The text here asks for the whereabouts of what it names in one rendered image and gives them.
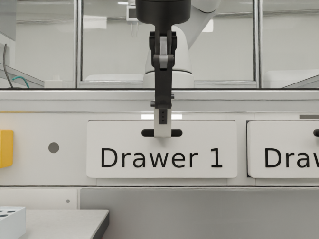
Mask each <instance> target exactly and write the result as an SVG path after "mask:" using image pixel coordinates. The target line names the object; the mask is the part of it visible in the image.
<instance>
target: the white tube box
mask: <svg viewBox="0 0 319 239"><path fill-rule="evenodd" d="M25 233H26V207H5V206H0V239H18V238H19V237H21V236H22V235H23V234H25Z"/></svg>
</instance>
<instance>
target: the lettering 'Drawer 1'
mask: <svg viewBox="0 0 319 239"><path fill-rule="evenodd" d="M105 150H109V151H112V152H113V153H114V156H115V160H114V163H113V164H111V165H104V151H105ZM211 151H216V165H211V167H222V165H218V148H214V149H211ZM126 155H131V153H126V154H125V153H123V154H122V167H124V163H125V156H126ZM135 155H142V157H143V158H137V159H134V161H133V165H134V167H136V168H139V167H142V166H143V167H145V156H144V154H143V153H135V154H134V156H135ZM176 155H181V156H182V157H183V159H175V156H176ZM194 155H198V153H194V154H192V153H190V167H192V157H193V156H194ZM150 157H151V161H152V165H153V167H156V165H157V161H158V158H160V162H161V166H162V167H165V165H166V161H167V157H168V153H166V155H165V159H164V163H163V162H162V158H161V154H160V153H157V157H156V161H155V163H154V160H153V156H152V153H150ZM117 158H118V157H117V153H116V151H115V150H113V149H111V148H102V167H112V166H114V165H115V164H116V163H117ZM137 160H143V162H142V164H141V165H136V164H135V162H136V161H137ZM174 161H185V156H184V155H183V154H182V153H175V154H174V155H173V157H172V163H173V165H174V166H175V167H178V168H181V167H185V165H176V164H175V162H174Z"/></svg>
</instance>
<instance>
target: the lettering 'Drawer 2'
mask: <svg viewBox="0 0 319 239"><path fill-rule="evenodd" d="M268 150H273V151H276V152H277V153H278V156H279V160H278V163H277V164H275V165H268ZM313 154H314V157H315V161H316V164H317V167H319V162H318V159H317V155H316V153H313ZM290 155H295V154H294V153H290V154H289V153H286V167H289V156H290ZM298 155H305V156H306V157H307V158H301V159H299V160H298V161H297V165H298V167H300V168H304V167H306V166H307V167H310V162H309V156H308V154H306V153H298ZM301 160H306V161H307V163H306V165H303V166H301V165H300V161H301ZM280 163H281V153H280V151H279V150H277V149H274V148H266V149H265V167H277V166H278V165H279V164H280Z"/></svg>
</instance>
